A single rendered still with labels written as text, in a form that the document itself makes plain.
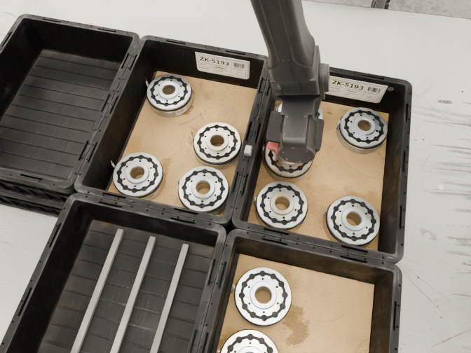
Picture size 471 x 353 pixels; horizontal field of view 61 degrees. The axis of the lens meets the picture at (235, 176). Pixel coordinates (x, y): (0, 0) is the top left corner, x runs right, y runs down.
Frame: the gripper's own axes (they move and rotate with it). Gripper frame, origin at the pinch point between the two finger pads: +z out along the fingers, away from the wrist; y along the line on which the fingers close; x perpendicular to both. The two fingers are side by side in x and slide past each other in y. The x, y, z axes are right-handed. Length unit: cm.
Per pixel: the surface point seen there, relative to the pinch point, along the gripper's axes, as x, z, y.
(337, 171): -0.4, 4.1, 11.0
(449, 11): 155, 91, 78
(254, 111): 4.8, -5.4, -8.5
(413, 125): 24.2, 17.5, 32.0
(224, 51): 19.2, -4.8, -17.8
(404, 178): -4.6, -6.2, 21.3
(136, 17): 48, 20, -53
